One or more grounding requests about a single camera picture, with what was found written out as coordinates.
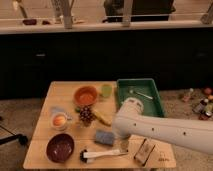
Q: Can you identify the white-handled dish brush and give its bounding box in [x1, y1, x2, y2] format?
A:
[80, 149, 127, 163]

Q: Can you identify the small red bowl on counter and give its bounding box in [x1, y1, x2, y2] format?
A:
[23, 19, 37, 25]

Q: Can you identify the glass cup with orange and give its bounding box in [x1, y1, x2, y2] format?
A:
[51, 112, 72, 131]

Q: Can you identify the orange bowl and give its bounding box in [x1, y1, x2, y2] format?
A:
[74, 86, 98, 106]

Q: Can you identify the bunch of purple grapes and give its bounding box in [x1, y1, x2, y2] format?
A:
[79, 106, 95, 126]

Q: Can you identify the brown card box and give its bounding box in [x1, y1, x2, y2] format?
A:
[134, 139, 155, 166]

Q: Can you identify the blue sponge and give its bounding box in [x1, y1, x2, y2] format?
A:
[95, 130, 115, 146]

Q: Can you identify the dark red bowl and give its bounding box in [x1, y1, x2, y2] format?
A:
[46, 133, 75, 163]

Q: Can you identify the black chair base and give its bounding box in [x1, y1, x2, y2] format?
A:
[0, 125, 28, 146]

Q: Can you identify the yellow banana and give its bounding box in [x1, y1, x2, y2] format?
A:
[93, 110, 111, 126]

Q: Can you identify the light wooden table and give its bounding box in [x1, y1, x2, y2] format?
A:
[22, 80, 177, 170]

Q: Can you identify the metal spoon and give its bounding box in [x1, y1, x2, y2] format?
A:
[129, 89, 153, 100]

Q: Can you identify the green cup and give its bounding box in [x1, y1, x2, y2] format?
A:
[101, 84, 112, 98]

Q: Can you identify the green plastic tray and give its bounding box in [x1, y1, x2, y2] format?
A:
[117, 78, 165, 118]

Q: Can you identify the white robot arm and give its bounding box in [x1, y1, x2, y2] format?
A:
[112, 97, 213, 155]

